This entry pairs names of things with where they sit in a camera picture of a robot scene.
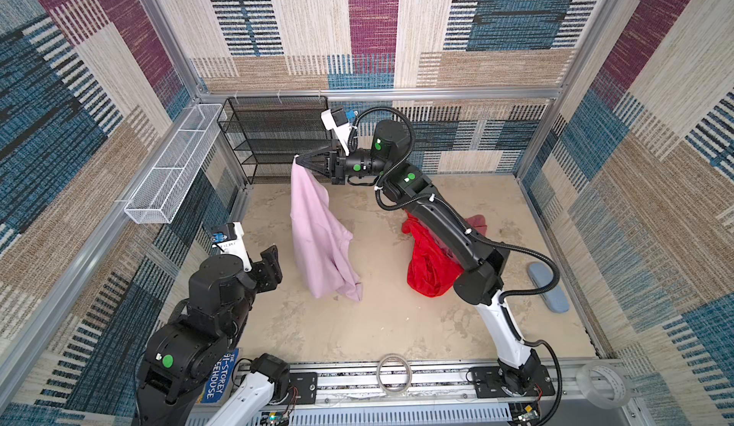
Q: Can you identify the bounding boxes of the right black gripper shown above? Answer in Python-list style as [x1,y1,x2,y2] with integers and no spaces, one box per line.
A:
[296,138,390,186]

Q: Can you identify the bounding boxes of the light lilac cloth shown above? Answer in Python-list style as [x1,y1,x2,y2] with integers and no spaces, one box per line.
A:
[291,164,362,302]

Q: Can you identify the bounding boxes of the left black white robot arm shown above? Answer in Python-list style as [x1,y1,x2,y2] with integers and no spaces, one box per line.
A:
[133,246,283,425]

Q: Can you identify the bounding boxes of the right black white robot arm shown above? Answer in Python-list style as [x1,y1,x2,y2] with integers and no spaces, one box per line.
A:
[296,107,560,397]

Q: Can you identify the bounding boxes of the red cloth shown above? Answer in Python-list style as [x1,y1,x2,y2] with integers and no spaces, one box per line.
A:
[401,214,464,298]

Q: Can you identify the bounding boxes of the mauve pink cloth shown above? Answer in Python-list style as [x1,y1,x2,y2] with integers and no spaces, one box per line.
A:
[466,214,487,236]

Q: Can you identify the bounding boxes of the colourful picture book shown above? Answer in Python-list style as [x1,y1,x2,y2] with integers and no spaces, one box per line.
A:
[197,349,239,407]

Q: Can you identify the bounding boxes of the grey blue oval object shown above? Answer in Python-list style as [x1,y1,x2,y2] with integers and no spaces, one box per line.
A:
[526,262,572,314]

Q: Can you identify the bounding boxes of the large clear tape roll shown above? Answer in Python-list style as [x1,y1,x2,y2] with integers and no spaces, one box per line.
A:
[575,360,633,410]

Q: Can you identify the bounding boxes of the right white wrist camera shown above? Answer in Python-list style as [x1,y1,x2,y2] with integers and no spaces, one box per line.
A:
[320,108,357,156]

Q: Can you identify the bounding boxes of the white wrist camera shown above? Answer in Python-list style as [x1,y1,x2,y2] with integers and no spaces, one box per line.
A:
[211,222,252,272]
[320,108,357,156]

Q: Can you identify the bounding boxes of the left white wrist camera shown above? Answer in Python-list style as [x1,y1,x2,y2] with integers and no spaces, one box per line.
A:
[211,222,252,272]

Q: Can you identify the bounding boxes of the black wire shelf rack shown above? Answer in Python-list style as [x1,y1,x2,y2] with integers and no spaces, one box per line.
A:
[219,96,332,185]

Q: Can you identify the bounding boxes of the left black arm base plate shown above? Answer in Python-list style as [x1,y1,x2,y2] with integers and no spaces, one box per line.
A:
[285,372,318,406]

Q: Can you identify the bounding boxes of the white mesh wall basket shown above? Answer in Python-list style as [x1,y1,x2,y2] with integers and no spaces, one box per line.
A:
[124,104,224,225]

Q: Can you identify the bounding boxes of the aluminium front rail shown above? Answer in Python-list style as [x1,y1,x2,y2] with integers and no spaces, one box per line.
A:
[245,358,653,425]

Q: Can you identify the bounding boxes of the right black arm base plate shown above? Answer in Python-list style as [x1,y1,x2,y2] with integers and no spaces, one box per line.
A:
[466,365,556,398]

